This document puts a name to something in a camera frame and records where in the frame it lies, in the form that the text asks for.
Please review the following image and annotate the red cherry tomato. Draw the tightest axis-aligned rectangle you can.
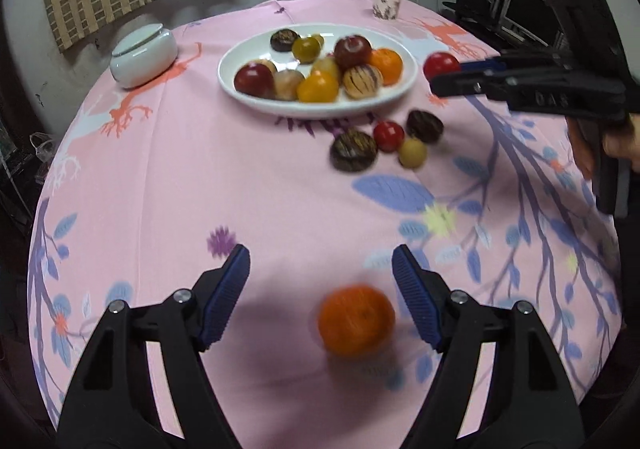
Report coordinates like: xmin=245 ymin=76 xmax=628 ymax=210
xmin=373 ymin=121 xmax=405 ymax=153
xmin=423 ymin=52 xmax=461 ymax=81

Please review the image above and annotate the striped pepino melon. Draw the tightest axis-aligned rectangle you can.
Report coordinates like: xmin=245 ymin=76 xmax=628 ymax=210
xmin=343 ymin=64 xmax=385 ymax=100

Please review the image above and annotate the pale ceramic lidded jar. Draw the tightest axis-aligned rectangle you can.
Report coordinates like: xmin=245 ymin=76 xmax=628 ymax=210
xmin=110 ymin=23 xmax=179 ymax=90

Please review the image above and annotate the clear plastic bag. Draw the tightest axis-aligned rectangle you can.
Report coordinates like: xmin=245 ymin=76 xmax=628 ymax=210
xmin=29 ymin=132 xmax=58 ymax=162

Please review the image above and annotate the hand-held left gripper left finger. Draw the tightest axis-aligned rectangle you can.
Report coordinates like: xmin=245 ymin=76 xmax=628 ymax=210
xmin=56 ymin=244 xmax=251 ymax=449

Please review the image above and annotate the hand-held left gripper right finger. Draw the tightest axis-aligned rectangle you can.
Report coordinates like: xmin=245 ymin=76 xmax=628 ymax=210
xmin=391 ymin=244 xmax=586 ymax=449

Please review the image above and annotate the white oval plate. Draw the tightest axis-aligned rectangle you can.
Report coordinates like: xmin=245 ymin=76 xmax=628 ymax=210
xmin=217 ymin=22 xmax=419 ymax=118

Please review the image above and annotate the green orange tangerine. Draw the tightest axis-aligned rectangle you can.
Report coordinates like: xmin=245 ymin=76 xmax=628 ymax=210
xmin=292 ymin=36 xmax=322 ymax=64

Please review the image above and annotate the dark red plum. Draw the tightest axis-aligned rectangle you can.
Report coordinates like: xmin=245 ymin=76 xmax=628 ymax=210
xmin=334 ymin=34 xmax=373 ymax=71
xmin=234 ymin=62 xmax=276 ymax=98

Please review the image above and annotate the pink printed tablecloth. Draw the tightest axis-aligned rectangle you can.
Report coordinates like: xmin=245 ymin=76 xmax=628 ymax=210
xmin=27 ymin=0 xmax=626 ymax=449

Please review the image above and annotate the black hat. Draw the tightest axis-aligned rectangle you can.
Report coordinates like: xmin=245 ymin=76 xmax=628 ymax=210
xmin=442 ymin=0 xmax=493 ymax=20

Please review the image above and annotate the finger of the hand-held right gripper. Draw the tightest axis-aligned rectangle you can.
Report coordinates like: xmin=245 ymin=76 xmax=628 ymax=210
xmin=430 ymin=69 xmax=511 ymax=97
xmin=459 ymin=46 xmax=556 ymax=71

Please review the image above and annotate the printed paper cup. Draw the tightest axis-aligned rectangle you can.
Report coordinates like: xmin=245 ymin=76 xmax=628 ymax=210
xmin=370 ymin=0 xmax=405 ymax=21

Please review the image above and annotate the computer monitor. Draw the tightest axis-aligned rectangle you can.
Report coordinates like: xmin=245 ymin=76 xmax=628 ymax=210
xmin=502 ymin=0 xmax=563 ymax=47

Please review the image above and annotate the tan passion fruit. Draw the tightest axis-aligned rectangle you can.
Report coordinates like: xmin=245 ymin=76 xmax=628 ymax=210
xmin=273 ymin=70 xmax=306 ymax=101

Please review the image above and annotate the orange yellow tomato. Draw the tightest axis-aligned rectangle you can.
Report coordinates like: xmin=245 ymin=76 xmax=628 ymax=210
xmin=296 ymin=71 xmax=340 ymax=103

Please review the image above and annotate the mandarin orange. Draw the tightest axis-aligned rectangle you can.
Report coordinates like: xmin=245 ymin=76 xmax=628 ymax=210
xmin=371 ymin=48 xmax=404 ymax=86
xmin=318 ymin=284 xmax=397 ymax=359

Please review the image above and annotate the person's right hand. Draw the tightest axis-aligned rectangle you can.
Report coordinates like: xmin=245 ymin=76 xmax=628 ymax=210
xmin=566 ymin=113 xmax=640 ymax=180

